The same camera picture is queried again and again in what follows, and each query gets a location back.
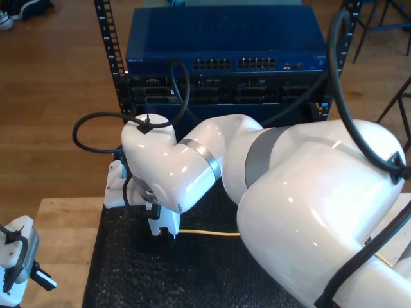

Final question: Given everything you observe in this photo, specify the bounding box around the yellow network cable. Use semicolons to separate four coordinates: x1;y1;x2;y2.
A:
177;228;396;270

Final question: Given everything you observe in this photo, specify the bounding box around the black rack server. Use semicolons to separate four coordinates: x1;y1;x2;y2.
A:
127;73;329;106

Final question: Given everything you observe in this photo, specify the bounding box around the dark blue shoe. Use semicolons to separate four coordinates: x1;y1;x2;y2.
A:
8;0;55;21

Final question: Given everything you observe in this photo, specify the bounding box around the dark metal chair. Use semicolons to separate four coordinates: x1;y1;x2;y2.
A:
376;75;411;144

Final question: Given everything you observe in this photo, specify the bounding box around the white shoe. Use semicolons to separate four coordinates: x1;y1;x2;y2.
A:
0;10;15;32

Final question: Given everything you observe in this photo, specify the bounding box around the dark metal stool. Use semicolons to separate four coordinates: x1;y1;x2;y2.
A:
352;0;411;64

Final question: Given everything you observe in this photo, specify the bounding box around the short black cable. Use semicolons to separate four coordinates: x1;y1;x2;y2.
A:
121;177;162;221

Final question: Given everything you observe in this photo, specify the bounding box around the blue network switch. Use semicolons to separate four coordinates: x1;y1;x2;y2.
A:
125;4;331;76

